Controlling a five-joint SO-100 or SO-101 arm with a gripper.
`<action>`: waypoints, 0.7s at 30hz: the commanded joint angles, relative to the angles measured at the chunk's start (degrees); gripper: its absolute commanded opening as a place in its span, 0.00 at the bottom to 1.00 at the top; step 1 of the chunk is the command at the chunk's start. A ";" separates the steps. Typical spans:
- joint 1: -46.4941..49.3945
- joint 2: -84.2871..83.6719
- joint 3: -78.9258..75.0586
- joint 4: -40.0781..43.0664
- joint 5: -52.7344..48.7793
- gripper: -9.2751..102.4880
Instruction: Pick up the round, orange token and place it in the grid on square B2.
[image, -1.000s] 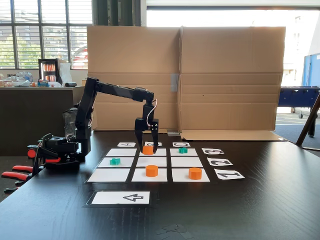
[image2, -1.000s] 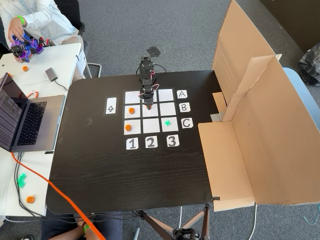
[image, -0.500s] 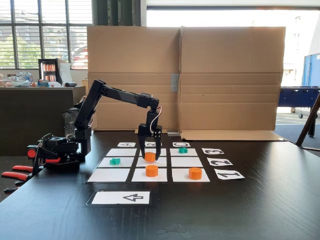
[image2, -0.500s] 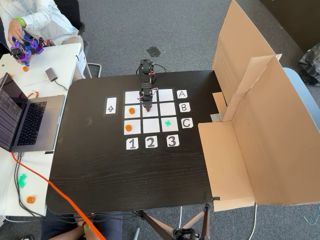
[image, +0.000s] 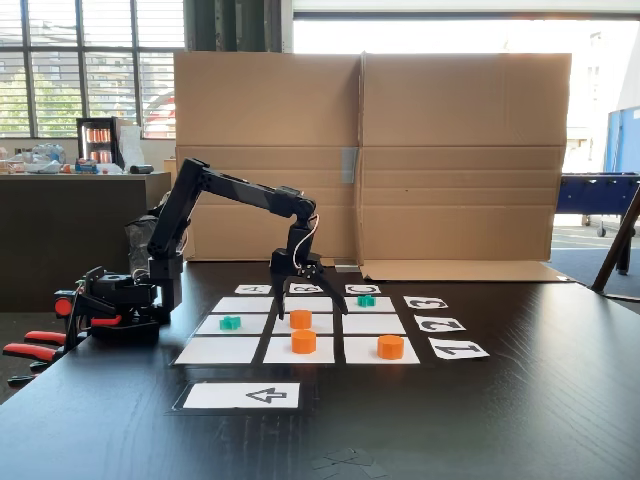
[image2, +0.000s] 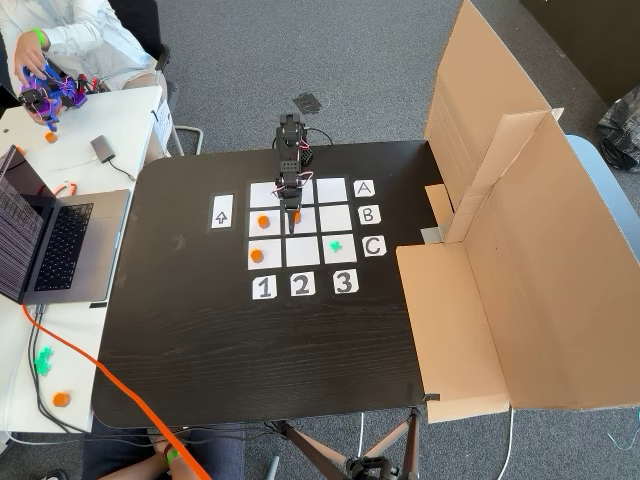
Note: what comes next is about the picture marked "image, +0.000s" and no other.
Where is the white paper grid square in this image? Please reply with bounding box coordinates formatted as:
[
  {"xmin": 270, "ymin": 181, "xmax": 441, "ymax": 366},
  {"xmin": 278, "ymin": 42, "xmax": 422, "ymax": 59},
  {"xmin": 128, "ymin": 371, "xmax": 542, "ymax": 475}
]
[
  {"xmin": 211, "ymin": 296, "xmax": 275, "ymax": 314},
  {"xmin": 341, "ymin": 313, "xmax": 407, "ymax": 335},
  {"xmin": 278, "ymin": 296, "xmax": 334, "ymax": 314},
  {"xmin": 195, "ymin": 314, "xmax": 269, "ymax": 335},
  {"xmin": 174, "ymin": 336, "xmax": 262, "ymax": 365},
  {"xmin": 343, "ymin": 336, "xmax": 421, "ymax": 365},
  {"xmin": 272, "ymin": 313, "xmax": 335, "ymax": 335},
  {"xmin": 339, "ymin": 296, "xmax": 397, "ymax": 314},
  {"xmin": 262, "ymin": 336, "xmax": 336, "ymax": 365}
]

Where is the paper label number 3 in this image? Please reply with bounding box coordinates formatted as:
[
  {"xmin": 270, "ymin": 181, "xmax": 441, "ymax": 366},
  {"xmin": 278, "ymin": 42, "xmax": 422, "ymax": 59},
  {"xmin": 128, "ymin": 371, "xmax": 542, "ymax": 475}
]
[{"xmin": 402, "ymin": 295, "xmax": 449, "ymax": 310}]

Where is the white arrow paper sheet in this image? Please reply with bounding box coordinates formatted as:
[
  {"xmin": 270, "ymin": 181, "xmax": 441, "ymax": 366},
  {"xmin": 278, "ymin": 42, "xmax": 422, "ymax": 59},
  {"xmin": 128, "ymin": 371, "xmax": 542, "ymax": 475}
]
[{"xmin": 182, "ymin": 382, "xmax": 301, "ymax": 410}]

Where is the paper label number 2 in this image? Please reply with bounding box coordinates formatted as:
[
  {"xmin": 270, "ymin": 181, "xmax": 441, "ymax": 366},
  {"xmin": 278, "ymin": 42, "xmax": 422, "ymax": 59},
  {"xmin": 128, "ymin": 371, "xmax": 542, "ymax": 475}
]
[{"xmin": 413, "ymin": 314, "xmax": 467, "ymax": 333}]

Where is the paper label number 1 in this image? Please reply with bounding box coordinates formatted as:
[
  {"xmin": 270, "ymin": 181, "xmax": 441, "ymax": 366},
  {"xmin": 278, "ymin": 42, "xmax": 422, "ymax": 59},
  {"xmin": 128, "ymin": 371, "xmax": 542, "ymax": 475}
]
[{"xmin": 427, "ymin": 337, "xmax": 491, "ymax": 360}]

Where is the clear plastic wrap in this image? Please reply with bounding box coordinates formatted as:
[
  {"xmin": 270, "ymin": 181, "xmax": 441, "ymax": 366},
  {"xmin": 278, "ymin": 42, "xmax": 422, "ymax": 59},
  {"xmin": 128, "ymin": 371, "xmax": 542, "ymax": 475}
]
[{"xmin": 124, "ymin": 214, "xmax": 152, "ymax": 274}]

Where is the white paper bag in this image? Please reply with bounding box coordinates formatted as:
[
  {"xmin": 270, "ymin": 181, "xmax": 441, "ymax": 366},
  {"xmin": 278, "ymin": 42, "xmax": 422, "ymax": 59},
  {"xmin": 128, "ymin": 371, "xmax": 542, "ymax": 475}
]
[{"xmin": 118, "ymin": 124, "xmax": 144, "ymax": 171}]

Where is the large brown cardboard screen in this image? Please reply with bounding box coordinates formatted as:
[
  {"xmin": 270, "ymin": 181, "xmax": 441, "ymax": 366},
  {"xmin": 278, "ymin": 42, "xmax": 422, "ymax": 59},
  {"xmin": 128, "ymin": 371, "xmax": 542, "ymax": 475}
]
[{"xmin": 173, "ymin": 49, "xmax": 576, "ymax": 283}]

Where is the black clamp with red knob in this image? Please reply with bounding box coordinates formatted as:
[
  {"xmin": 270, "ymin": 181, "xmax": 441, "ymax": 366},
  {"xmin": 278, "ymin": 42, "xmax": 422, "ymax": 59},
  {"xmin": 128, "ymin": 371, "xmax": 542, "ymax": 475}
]
[{"xmin": 53, "ymin": 288, "xmax": 122, "ymax": 334}]

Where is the black mini fridge with cans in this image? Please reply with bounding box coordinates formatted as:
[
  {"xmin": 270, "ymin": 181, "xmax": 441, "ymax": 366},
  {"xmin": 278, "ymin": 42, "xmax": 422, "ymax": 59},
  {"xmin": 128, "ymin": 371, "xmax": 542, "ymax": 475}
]
[{"xmin": 76, "ymin": 116, "xmax": 126, "ymax": 171}]

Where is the dark green curtain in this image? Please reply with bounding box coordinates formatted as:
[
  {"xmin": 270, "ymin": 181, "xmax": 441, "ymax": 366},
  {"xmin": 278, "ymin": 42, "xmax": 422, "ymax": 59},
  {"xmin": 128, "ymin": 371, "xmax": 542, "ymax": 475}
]
[{"xmin": 187, "ymin": 0, "xmax": 284, "ymax": 53}]

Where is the red black spring clamp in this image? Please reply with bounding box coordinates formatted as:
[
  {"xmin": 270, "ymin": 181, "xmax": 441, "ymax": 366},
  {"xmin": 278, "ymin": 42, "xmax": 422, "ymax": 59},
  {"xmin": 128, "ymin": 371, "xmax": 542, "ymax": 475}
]
[{"xmin": 2, "ymin": 329, "xmax": 69, "ymax": 389}]

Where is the dark wooden counter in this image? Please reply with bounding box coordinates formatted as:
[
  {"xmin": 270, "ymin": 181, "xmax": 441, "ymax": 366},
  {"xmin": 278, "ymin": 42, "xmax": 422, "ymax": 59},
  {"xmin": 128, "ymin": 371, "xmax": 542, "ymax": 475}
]
[{"xmin": 0, "ymin": 172, "xmax": 172, "ymax": 314}]

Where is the clear plastic bag pile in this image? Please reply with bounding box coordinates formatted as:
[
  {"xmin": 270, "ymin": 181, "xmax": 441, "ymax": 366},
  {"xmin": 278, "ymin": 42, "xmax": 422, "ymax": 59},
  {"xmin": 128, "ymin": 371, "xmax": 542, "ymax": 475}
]
[{"xmin": 0, "ymin": 143, "xmax": 67, "ymax": 175}]

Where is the blue foosball table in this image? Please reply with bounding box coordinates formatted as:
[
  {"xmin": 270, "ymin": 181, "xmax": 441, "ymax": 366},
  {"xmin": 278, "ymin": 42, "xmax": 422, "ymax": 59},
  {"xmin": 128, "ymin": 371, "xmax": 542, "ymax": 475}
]
[{"xmin": 555, "ymin": 172, "xmax": 640, "ymax": 237}]

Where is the dark wooden slanted leg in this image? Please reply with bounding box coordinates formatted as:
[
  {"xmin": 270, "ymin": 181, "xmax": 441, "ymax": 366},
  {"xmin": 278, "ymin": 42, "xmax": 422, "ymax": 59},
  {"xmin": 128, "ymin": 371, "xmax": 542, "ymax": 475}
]
[{"xmin": 591, "ymin": 187, "xmax": 640, "ymax": 294}]

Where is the blue panel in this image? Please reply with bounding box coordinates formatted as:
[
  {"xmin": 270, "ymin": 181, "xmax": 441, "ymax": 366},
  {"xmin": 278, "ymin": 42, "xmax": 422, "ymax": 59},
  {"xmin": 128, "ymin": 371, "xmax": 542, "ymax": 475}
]
[{"xmin": 603, "ymin": 105, "xmax": 640, "ymax": 175}]

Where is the red white servo cable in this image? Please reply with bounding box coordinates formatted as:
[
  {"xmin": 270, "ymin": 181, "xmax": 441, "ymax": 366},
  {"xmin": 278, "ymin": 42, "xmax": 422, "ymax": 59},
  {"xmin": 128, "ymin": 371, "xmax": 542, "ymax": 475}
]
[{"xmin": 292, "ymin": 213, "xmax": 321, "ymax": 269}]

